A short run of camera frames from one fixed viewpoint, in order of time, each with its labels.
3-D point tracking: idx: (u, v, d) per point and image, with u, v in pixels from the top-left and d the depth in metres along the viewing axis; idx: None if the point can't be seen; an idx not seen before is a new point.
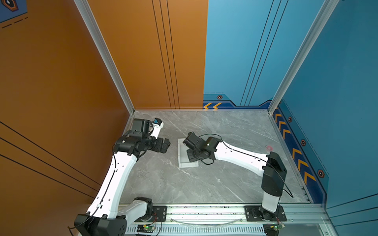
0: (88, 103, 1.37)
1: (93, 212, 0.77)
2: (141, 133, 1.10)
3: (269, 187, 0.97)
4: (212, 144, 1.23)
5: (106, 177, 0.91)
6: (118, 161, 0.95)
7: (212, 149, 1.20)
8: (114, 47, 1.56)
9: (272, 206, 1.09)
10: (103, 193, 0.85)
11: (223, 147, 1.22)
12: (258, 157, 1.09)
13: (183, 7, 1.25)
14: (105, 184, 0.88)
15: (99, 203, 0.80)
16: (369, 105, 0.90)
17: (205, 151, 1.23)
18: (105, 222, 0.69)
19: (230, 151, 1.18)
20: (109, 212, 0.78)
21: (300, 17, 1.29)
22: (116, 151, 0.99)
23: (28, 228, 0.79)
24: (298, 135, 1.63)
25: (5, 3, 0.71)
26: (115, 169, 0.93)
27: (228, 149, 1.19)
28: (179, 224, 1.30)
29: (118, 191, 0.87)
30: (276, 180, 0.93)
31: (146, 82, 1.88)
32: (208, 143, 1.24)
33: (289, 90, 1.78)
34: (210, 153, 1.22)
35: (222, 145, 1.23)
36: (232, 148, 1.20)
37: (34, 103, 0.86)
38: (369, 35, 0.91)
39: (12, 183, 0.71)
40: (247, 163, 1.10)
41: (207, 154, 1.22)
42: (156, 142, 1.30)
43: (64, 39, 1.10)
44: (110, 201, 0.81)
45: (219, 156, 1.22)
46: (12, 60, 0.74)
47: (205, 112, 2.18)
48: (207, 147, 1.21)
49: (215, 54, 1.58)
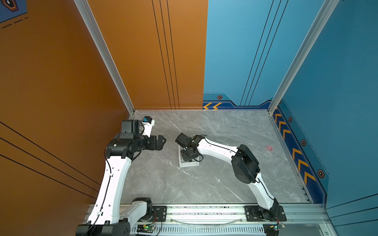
0: (88, 103, 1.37)
1: (94, 220, 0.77)
2: (131, 134, 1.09)
3: (239, 174, 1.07)
4: (196, 140, 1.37)
5: (102, 184, 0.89)
6: (113, 166, 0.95)
7: (195, 144, 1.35)
8: (114, 47, 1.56)
9: (264, 202, 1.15)
10: (102, 200, 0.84)
11: (204, 142, 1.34)
12: (229, 148, 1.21)
13: (183, 7, 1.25)
14: (102, 190, 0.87)
15: (100, 211, 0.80)
16: (370, 104, 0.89)
17: (191, 147, 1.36)
18: (109, 228, 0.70)
19: (209, 145, 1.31)
20: (110, 218, 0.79)
21: (299, 17, 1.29)
22: (109, 156, 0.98)
23: (27, 228, 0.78)
24: (298, 135, 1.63)
25: (5, 3, 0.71)
26: (110, 175, 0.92)
27: (207, 143, 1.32)
28: (179, 224, 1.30)
29: (117, 195, 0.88)
30: (241, 166, 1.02)
31: (146, 81, 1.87)
32: (194, 140, 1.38)
33: (288, 90, 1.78)
34: (195, 148, 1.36)
35: (203, 141, 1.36)
36: (210, 143, 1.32)
37: (34, 103, 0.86)
38: (369, 35, 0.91)
39: (12, 183, 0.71)
40: (221, 155, 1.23)
41: (192, 148, 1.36)
42: (150, 140, 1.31)
43: (63, 39, 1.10)
44: (110, 206, 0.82)
45: (201, 151, 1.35)
46: (11, 59, 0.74)
47: (205, 113, 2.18)
48: (192, 143, 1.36)
49: (215, 54, 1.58)
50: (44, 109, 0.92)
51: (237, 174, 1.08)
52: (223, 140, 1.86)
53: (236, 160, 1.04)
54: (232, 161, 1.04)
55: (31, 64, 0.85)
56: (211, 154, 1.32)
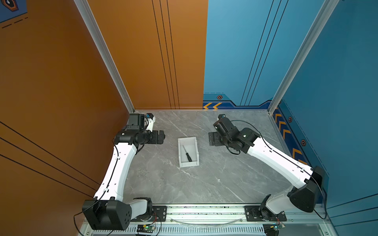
0: (88, 103, 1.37)
1: (100, 195, 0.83)
2: (137, 126, 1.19)
3: (300, 199, 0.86)
4: (249, 137, 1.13)
5: (109, 165, 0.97)
6: (120, 150, 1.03)
7: (247, 142, 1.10)
8: (114, 47, 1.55)
9: (277, 209, 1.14)
10: (108, 179, 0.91)
11: (262, 144, 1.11)
12: (301, 167, 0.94)
13: (183, 7, 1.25)
14: (109, 171, 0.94)
15: (106, 188, 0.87)
16: (371, 104, 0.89)
17: (238, 142, 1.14)
18: (114, 203, 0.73)
19: (269, 151, 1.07)
20: (116, 194, 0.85)
21: (299, 17, 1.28)
22: (117, 142, 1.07)
23: (27, 228, 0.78)
24: (298, 135, 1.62)
25: (5, 3, 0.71)
26: (117, 158, 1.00)
27: (267, 148, 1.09)
28: (179, 224, 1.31)
29: (122, 177, 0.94)
30: (315, 197, 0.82)
31: (145, 81, 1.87)
32: (245, 135, 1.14)
33: (289, 90, 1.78)
34: (244, 145, 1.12)
35: (261, 142, 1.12)
36: (271, 148, 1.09)
37: (34, 104, 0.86)
38: (369, 35, 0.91)
39: (11, 184, 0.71)
40: (286, 170, 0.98)
41: (241, 145, 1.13)
42: (152, 135, 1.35)
43: (63, 39, 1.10)
44: (116, 185, 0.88)
45: (253, 153, 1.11)
46: (11, 60, 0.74)
47: (205, 113, 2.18)
48: (242, 138, 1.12)
49: (215, 54, 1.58)
50: (44, 109, 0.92)
51: (296, 198, 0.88)
52: None
53: (311, 187, 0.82)
54: (307, 186, 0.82)
55: (31, 64, 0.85)
56: (266, 160, 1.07)
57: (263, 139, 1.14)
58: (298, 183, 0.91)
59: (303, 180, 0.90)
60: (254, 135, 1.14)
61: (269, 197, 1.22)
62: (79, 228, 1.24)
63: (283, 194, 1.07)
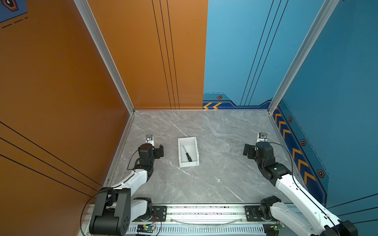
0: (88, 103, 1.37)
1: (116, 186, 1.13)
2: (148, 161, 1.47)
3: None
4: (279, 171, 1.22)
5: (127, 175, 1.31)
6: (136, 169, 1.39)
7: (277, 175, 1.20)
8: (114, 47, 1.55)
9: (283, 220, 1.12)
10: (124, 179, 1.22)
11: (291, 181, 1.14)
12: (326, 213, 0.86)
13: (183, 7, 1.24)
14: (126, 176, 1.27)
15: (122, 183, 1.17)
16: (370, 105, 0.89)
17: (268, 172, 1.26)
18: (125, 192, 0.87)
19: (295, 189, 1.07)
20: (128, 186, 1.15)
21: (300, 17, 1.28)
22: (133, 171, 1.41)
23: (27, 228, 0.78)
24: (298, 135, 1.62)
25: (5, 3, 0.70)
26: (133, 173, 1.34)
27: (294, 186, 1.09)
28: (179, 224, 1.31)
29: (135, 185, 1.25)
30: None
31: (145, 81, 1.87)
32: (276, 168, 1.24)
33: (289, 90, 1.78)
34: (273, 177, 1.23)
35: (291, 179, 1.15)
36: (299, 187, 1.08)
37: (34, 103, 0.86)
38: (369, 36, 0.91)
39: (12, 183, 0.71)
40: (307, 209, 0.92)
41: (270, 176, 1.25)
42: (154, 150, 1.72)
43: (63, 38, 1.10)
44: (129, 184, 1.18)
45: (280, 185, 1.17)
46: (11, 60, 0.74)
47: (205, 112, 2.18)
48: (273, 171, 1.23)
49: (215, 54, 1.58)
50: (44, 109, 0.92)
51: None
52: (223, 140, 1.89)
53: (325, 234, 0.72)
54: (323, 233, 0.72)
55: (30, 64, 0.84)
56: (291, 196, 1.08)
57: (294, 177, 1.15)
58: (317, 227, 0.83)
59: (324, 225, 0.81)
60: (285, 171, 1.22)
61: (285, 209, 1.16)
62: (78, 231, 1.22)
63: (303, 227, 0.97)
